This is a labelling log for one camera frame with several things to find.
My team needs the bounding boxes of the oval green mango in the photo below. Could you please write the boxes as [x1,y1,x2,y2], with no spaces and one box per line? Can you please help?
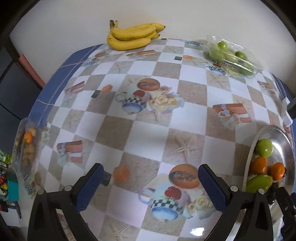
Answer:
[245,174,273,193]

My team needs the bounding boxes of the orange with stem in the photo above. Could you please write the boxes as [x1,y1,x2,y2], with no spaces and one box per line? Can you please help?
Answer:
[269,162,285,181]

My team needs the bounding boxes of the large orange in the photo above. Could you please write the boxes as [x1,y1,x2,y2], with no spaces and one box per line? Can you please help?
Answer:
[249,156,267,175]

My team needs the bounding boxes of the round green fruit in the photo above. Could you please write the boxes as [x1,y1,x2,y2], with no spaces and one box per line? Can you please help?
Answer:
[255,138,273,158]

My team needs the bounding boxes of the clear bag of fruits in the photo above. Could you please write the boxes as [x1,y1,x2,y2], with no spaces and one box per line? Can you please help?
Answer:
[11,118,49,198]

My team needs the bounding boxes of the silver metal bowl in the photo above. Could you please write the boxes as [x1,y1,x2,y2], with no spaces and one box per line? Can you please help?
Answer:
[240,124,296,241]

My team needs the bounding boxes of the black power adapter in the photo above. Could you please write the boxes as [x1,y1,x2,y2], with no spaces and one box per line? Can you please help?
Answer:
[287,97,296,120]

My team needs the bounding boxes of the checkered fruit print tablecloth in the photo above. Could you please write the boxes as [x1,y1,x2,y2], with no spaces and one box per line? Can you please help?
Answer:
[16,39,295,240]

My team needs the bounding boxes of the clear plastic fruit box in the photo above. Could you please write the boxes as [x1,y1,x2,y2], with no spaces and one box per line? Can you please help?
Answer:
[206,35,263,78]

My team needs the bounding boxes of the yellow banana bunch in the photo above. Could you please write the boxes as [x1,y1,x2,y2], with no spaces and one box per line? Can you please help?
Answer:
[107,20,166,51]

